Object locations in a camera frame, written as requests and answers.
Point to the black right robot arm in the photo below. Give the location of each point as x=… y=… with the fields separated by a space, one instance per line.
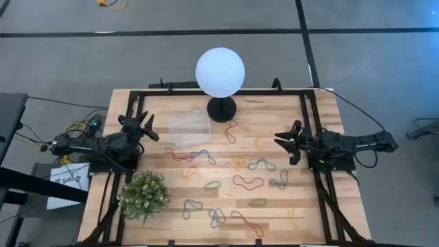
x=360 y=142

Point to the red rubber band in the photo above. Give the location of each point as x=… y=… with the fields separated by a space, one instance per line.
x=178 y=158
x=247 y=223
x=226 y=133
x=248 y=188

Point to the black metal beam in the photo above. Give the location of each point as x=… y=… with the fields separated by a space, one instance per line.
x=41 y=185

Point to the small artificial green plant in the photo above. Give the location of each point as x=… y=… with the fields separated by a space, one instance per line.
x=144 y=195

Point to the black desk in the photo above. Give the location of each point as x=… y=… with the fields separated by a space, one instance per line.
x=12 y=116

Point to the yellow rubber band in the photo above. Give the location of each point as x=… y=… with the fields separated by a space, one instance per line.
x=189 y=172
x=291 y=217
x=240 y=162

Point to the white globe lamp black base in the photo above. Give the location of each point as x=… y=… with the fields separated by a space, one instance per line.
x=219 y=72

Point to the clear plastic bin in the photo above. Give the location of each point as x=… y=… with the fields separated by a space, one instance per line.
x=188 y=128

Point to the black frame clamp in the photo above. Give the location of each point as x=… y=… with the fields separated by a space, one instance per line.
x=169 y=87
x=277 y=84

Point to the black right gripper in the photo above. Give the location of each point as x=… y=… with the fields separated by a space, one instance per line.
x=307 y=142

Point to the black floor stand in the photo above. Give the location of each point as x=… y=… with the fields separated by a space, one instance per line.
x=425 y=130

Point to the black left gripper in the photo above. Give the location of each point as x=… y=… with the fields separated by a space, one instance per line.
x=132 y=132

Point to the black flat bar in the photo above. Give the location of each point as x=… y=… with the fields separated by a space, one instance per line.
x=181 y=84

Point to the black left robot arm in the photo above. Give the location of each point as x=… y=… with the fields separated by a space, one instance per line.
x=85 y=145

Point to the white printed paper sheet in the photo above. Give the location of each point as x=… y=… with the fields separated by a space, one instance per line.
x=61 y=171

